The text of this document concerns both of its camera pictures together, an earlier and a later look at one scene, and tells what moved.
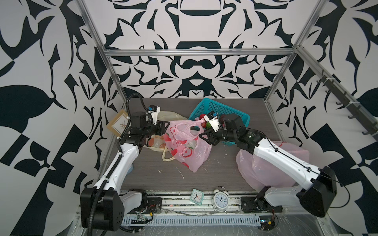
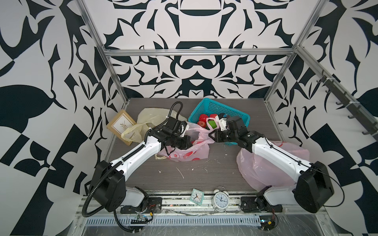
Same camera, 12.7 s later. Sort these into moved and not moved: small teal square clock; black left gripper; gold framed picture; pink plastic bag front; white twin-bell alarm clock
Moved: black left gripper
Not moved: pink plastic bag front; gold framed picture; white twin-bell alarm clock; small teal square clock
